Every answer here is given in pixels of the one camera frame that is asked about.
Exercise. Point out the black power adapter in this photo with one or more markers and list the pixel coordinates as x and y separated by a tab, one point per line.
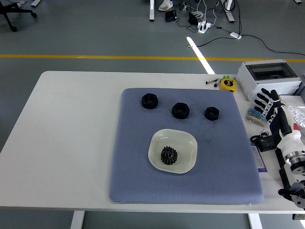
193	18

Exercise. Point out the small black hex nut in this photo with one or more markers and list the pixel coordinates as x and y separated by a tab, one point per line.
207	117

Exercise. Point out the medium black hex nut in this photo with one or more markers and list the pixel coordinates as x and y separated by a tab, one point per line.
175	114

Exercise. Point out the grey electrical enclosure box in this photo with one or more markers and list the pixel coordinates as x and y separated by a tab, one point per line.
250	81

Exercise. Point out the small white adapter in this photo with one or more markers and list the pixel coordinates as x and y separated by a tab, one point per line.
235	35

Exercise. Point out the large black gear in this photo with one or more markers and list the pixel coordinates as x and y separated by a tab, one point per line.
170	160

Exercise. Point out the white square dish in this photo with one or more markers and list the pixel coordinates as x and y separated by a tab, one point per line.
157	140

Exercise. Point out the white shoe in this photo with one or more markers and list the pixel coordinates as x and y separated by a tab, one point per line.
165	6

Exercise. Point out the yellow tape measure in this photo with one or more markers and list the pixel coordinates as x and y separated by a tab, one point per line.
227	85

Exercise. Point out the grey table bracket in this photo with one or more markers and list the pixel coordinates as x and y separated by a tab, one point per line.
299	216

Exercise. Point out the black box with print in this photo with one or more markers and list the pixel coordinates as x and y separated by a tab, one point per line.
171	15

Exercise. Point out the black office chair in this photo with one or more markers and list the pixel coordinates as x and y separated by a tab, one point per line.
9	12

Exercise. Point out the white power strip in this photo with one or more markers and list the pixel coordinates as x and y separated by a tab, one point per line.
204	27

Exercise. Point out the white desk leg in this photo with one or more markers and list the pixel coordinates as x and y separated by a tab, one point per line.
152	12
228	13

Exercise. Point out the black display module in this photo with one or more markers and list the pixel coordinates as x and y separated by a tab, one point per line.
265	143

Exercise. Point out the white table leg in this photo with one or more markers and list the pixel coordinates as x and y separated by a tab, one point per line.
77	220
255	221

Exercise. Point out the bubble wrap bag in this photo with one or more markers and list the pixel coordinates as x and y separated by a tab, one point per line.
299	114

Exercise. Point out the flat white box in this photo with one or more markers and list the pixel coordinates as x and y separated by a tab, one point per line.
293	99

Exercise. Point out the blue resistor strip bundle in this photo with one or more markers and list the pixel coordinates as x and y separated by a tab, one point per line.
255	115

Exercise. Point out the silver pen tool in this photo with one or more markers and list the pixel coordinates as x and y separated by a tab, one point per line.
210	81

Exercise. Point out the large black hex nut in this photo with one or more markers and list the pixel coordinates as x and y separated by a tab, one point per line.
145	105

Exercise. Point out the purple-edged label sheet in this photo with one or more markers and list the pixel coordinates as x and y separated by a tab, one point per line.
259	162

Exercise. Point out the blue-grey padded mat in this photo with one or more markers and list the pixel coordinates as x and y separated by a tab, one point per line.
133	167

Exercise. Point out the black marker pen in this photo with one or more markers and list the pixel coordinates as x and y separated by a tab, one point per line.
216	83

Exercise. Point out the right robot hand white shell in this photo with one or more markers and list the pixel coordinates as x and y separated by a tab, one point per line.
289	138

